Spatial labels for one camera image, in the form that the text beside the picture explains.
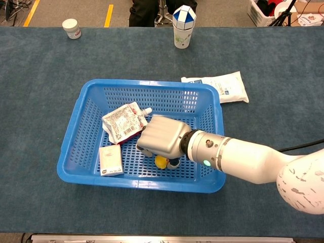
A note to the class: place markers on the white jar with red label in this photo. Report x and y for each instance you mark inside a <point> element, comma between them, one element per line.
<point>72,29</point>

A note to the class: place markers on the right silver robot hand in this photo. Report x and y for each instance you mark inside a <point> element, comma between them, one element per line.
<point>164,136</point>

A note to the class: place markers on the black tripod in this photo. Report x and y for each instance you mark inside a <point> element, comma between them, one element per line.
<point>283,15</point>

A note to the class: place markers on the chrome stool base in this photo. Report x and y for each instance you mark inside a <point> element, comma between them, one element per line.
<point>163,17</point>

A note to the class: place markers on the blue white snake cube puzzle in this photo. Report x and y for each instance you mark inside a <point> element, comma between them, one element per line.
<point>184,17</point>

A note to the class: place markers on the white wet wipes pack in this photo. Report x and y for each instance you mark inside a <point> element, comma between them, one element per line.
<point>230,87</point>

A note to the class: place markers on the blue-green table cloth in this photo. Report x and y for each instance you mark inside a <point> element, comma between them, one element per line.
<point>38,101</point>

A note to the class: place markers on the blue plastic perforated basket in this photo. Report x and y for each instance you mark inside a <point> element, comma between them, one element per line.
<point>164,101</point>

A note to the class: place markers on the aluminium profile rail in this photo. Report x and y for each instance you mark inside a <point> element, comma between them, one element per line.
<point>152,239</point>

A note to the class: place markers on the white spouted drink pouch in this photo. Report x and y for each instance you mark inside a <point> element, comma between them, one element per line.
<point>124,122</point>

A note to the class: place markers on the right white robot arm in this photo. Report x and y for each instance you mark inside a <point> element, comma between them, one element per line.
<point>240,157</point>

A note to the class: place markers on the white paper cup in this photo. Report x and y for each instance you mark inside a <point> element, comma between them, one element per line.
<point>182,38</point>

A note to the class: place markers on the yellow chick toy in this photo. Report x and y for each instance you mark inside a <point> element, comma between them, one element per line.
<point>160,162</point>

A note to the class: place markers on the small pink white carton box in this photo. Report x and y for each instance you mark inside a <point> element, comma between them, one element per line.
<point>110,159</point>

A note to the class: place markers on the white plastic laundry basket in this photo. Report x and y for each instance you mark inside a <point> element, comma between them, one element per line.
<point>257,15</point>

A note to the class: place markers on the person in black trousers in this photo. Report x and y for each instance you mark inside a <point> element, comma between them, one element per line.
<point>141,12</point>

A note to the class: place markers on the cardboard box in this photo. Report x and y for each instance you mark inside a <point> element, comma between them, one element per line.
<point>306,6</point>

